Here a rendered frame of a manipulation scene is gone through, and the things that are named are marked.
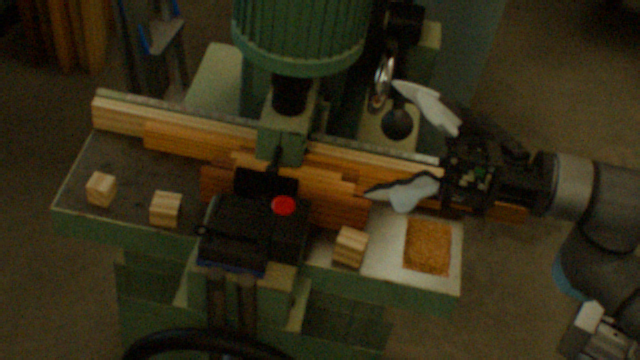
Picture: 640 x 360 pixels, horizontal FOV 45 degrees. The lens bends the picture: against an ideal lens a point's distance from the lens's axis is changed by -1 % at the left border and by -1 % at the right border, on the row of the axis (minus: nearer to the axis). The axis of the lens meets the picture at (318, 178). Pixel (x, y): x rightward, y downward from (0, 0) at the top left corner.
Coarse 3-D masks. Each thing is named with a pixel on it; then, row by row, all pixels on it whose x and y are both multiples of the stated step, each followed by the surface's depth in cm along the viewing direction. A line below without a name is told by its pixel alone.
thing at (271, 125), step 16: (320, 80) 118; (272, 112) 111; (304, 112) 112; (272, 128) 109; (288, 128) 110; (304, 128) 110; (256, 144) 112; (272, 144) 111; (288, 144) 111; (304, 144) 111; (288, 160) 113
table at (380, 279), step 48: (96, 144) 122; (144, 192) 116; (192, 192) 117; (96, 240) 116; (144, 240) 114; (192, 240) 112; (384, 240) 116; (336, 288) 114; (384, 288) 112; (432, 288) 111; (288, 336) 108
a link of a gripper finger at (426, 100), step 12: (396, 84) 87; (408, 84) 87; (408, 96) 88; (420, 96) 87; (432, 96) 88; (420, 108) 88; (432, 108) 87; (444, 108) 88; (432, 120) 84; (444, 120) 87; (456, 120) 89; (456, 132) 88
